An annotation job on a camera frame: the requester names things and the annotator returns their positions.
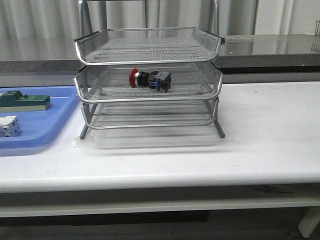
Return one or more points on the red emergency stop button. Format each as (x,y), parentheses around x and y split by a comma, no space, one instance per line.
(158,80)

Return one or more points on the silver mesh tray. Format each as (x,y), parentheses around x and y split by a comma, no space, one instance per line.
(110,83)
(136,114)
(148,46)

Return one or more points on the blue plastic tray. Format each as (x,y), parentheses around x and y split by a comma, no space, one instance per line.
(38,129)

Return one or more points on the grey stone counter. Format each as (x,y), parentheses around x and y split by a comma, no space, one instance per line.
(240,54)

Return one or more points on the green terminal block module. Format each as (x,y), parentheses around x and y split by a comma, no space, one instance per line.
(15,101)

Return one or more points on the white electrical connector block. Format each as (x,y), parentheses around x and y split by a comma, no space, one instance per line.
(9,126)

